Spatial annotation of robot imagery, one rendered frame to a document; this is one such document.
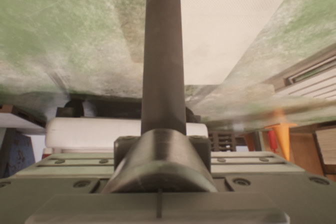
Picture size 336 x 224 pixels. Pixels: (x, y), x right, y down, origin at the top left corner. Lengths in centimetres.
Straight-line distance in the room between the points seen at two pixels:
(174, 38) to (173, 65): 3
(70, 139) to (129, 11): 113
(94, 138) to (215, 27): 127
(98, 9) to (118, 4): 10
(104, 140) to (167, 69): 146
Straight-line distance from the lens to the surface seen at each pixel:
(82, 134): 163
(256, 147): 490
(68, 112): 189
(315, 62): 160
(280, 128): 414
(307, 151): 601
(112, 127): 160
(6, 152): 408
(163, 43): 17
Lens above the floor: 64
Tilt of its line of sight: 19 degrees down
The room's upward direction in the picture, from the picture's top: 179 degrees clockwise
